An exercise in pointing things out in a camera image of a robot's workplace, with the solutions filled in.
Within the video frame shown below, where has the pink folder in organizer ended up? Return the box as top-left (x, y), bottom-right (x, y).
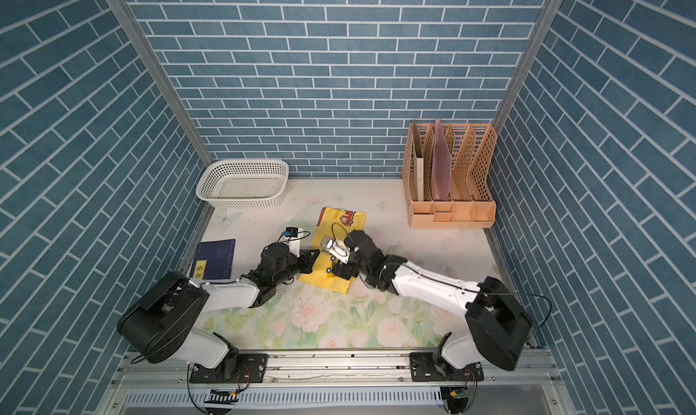
top-left (431, 119), bottom-right (451, 201)

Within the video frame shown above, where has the orange plastic file organizer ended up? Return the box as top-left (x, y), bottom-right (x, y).
top-left (402, 123), bottom-right (498, 229)

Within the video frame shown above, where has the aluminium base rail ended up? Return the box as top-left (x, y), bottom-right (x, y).
top-left (111, 349), bottom-right (564, 389)

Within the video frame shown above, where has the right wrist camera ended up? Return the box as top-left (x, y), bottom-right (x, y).
top-left (320, 237), bottom-right (351, 264)

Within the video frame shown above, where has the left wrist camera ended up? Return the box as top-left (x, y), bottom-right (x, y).
top-left (283, 227), bottom-right (300, 257)

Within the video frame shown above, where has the dark blue book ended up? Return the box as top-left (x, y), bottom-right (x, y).
top-left (188, 239), bottom-right (236, 280)

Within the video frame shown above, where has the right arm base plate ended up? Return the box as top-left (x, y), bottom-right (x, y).
top-left (409, 352), bottom-right (484, 382)

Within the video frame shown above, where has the yellow cartoon car pillowcase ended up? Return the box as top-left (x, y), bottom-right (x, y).
top-left (299, 207), bottom-right (367, 295)

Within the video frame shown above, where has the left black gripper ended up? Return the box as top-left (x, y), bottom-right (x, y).
top-left (271, 248), bottom-right (321, 287)

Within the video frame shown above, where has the beige folder in organizer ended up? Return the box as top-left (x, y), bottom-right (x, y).
top-left (410, 121), bottom-right (425, 201)

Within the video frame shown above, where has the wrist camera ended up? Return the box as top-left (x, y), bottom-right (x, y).
top-left (320, 237), bottom-right (351, 264)
top-left (283, 227), bottom-right (300, 257)

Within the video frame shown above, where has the white perforated plastic basket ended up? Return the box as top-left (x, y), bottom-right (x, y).
top-left (196, 159), bottom-right (289, 208)

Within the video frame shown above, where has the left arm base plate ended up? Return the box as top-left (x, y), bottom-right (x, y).
top-left (188, 353), bottom-right (269, 385)

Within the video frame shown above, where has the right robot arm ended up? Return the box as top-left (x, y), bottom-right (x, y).
top-left (321, 230), bottom-right (533, 380)

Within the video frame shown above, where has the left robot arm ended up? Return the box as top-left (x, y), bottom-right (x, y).
top-left (117, 242), bottom-right (320, 370)

